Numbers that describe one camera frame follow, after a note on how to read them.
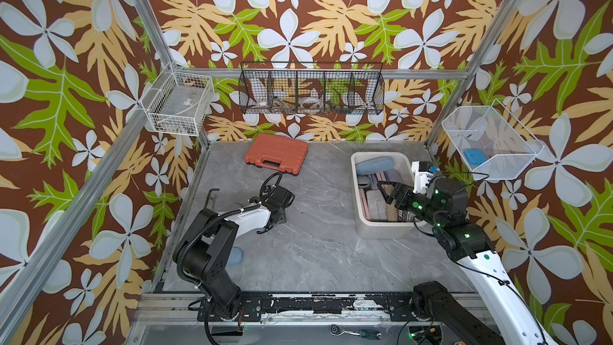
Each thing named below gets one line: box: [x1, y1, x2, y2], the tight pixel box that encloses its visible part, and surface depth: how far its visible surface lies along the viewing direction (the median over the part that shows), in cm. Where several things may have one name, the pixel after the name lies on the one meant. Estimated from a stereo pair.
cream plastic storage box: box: [350, 151, 416, 238], surface depth 90 cm
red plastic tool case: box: [244, 132, 309, 175], surface depth 113 cm
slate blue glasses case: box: [228, 245, 244, 265], surface depth 84 cm
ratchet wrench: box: [328, 324, 383, 341], surface depth 70 cm
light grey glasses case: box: [365, 189, 388, 222], surface depth 86 cm
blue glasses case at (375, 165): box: [355, 156, 395, 175], surface depth 93 cm
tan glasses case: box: [387, 198, 399, 223], surface depth 83 cm
